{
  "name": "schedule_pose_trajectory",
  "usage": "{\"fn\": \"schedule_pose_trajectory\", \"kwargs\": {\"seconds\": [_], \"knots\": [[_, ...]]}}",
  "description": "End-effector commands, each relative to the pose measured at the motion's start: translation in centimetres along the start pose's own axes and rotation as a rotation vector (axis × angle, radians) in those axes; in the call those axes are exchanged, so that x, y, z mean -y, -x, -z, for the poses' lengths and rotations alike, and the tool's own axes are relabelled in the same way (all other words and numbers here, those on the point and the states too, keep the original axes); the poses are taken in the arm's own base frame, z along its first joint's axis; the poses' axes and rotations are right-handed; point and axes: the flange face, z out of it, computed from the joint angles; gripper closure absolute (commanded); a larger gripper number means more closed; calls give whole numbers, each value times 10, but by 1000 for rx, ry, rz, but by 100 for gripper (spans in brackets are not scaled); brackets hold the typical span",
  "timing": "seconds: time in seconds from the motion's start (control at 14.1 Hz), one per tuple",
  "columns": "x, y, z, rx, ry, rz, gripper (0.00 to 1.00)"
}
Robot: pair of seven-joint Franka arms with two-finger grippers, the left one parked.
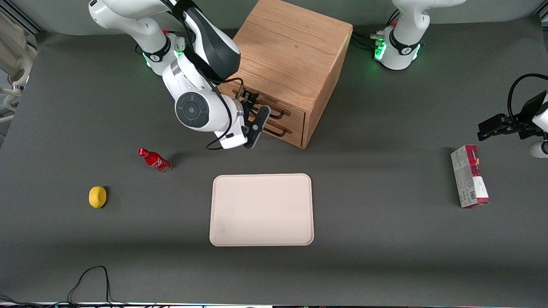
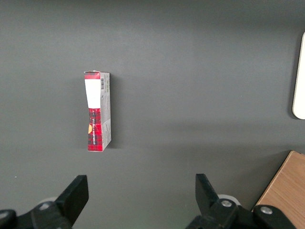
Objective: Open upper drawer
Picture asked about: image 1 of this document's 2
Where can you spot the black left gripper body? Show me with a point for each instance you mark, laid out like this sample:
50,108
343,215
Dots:
527,116

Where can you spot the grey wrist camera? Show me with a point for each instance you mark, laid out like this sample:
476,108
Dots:
257,128
538,149

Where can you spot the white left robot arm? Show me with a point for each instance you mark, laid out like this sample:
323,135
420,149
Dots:
402,42

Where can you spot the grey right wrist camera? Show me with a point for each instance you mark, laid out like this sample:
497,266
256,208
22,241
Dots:
257,128

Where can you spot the wooden drawer cabinet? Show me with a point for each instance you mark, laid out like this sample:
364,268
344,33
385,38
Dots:
291,47

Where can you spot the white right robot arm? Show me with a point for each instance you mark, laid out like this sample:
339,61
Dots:
192,109

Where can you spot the grey and red carton box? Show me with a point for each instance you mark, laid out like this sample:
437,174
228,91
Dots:
469,179

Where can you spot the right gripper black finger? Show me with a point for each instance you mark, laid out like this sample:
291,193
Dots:
258,107
253,96

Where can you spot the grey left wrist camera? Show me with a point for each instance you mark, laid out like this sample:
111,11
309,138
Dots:
538,149

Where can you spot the cream rectangular tray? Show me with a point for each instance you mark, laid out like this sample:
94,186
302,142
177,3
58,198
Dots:
261,209

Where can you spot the red soda bottle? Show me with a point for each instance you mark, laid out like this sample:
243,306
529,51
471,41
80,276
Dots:
156,161

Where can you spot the yellow lemon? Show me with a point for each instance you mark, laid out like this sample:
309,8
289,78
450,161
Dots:
97,197

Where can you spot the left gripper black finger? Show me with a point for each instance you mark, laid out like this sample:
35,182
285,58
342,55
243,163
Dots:
498,133
494,122

